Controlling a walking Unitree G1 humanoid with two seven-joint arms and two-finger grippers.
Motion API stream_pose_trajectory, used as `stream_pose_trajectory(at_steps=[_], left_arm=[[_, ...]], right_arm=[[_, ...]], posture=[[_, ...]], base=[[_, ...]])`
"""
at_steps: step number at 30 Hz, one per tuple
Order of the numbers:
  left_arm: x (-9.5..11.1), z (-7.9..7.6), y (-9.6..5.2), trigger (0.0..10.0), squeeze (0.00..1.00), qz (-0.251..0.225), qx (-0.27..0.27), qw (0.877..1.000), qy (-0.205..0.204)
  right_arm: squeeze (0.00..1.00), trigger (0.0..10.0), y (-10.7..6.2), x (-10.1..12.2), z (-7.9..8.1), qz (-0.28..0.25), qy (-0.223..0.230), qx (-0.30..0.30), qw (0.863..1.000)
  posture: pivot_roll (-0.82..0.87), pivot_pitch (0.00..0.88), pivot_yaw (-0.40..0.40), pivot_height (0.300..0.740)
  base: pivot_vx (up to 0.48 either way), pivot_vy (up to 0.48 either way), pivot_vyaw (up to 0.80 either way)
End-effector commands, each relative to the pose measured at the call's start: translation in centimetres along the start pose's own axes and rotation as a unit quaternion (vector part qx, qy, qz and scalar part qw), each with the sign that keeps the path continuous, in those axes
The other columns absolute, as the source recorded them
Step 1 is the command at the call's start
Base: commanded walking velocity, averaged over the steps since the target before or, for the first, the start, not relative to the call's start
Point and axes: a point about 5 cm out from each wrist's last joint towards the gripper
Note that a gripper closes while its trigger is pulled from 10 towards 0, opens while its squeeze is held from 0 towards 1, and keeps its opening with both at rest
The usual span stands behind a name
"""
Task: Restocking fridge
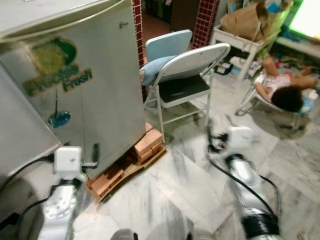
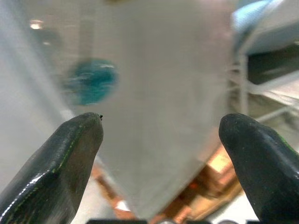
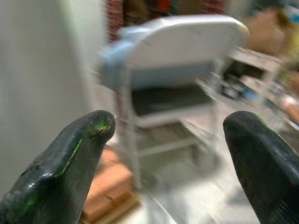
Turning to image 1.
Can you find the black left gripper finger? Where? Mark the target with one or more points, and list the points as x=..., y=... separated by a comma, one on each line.
x=96, y=152

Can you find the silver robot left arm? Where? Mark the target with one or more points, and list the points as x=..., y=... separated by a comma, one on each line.
x=57, y=207

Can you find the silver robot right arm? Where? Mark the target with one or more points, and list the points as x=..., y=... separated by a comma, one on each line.
x=246, y=175

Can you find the silver fridge with Fresh sticker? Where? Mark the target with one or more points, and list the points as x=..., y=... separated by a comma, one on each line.
x=100, y=75

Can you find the red brick stack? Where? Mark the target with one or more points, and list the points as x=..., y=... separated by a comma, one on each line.
x=148, y=144
x=107, y=180

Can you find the baby bouncer seat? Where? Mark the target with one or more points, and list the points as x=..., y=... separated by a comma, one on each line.
x=260, y=102

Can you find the grey robot left leg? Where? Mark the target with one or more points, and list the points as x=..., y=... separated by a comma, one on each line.
x=123, y=235

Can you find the grey folding chair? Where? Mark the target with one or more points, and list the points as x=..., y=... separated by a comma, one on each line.
x=190, y=62

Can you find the child in pink clothes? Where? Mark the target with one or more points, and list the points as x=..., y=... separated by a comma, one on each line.
x=287, y=95

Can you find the light blue cushion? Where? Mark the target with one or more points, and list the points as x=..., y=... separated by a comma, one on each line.
x=152, y=70

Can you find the white small table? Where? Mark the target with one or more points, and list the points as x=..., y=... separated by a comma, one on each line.
x=245, y=44

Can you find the light blue chair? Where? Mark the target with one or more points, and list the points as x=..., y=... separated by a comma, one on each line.
x=170, y=42

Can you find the red tiled pillar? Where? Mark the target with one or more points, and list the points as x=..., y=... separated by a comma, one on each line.
x=205, y=22

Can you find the brown paper bag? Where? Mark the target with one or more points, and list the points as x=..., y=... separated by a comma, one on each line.
x=245, y=22

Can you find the narrow red tiled strip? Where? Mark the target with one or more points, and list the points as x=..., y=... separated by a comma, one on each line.
x=137, y=30

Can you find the bright green lit screen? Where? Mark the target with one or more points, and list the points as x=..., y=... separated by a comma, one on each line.
x=306, y=17

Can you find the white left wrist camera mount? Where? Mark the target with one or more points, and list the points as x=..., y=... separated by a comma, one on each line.
x=67, y=160

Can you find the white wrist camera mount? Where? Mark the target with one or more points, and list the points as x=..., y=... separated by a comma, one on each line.
x=67, y=160
x=239, y=138

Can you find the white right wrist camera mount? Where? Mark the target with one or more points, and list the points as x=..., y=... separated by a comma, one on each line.
x=239, y=138

